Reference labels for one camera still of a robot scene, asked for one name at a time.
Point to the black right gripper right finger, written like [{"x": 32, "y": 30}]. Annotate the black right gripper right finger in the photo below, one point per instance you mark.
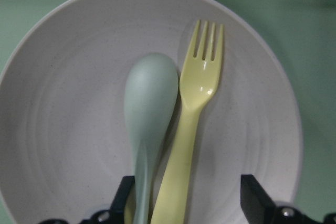
[{"x": 258, "y": 207}]

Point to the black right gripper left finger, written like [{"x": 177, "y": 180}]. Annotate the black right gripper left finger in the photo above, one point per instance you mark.
[{"x": 122, "y": 208}]

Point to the white round plate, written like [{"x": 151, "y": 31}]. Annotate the white round plate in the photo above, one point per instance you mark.
[{"x": 64, "y": 147}]

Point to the yellow plastic fork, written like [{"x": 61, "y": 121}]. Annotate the yellow plastic fork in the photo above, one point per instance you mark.
[{"x": 199, "y": 81}]

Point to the pale green plastic spoon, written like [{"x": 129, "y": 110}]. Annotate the pale green plastic spoon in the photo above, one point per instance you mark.
[{"x": 149, "y": 101}]

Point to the light green rectangular tray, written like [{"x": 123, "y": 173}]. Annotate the light green rectangular tray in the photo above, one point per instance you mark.
[{"x": 302, "y": 35}]

